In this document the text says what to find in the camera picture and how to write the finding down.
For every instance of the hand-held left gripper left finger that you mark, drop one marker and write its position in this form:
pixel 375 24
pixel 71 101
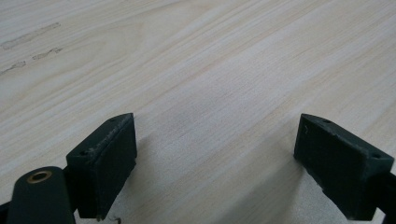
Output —
pixel 102 168

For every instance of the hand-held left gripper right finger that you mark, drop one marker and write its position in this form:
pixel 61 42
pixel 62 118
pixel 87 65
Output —
pixel 339 168

